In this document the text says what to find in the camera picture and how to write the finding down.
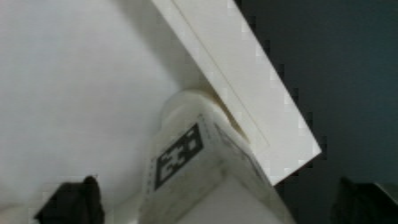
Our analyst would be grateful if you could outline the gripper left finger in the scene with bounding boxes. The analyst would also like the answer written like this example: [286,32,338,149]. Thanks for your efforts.
[34,176,105,224]

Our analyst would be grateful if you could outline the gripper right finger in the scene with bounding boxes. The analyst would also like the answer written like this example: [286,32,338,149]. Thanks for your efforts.
[331,177,398,224]

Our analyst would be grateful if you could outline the white table leg with tag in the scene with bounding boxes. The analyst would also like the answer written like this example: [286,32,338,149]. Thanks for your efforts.
[116,90,299,224]

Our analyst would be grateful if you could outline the white square table top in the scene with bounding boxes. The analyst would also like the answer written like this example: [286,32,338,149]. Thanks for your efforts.
[0,0,320,224]

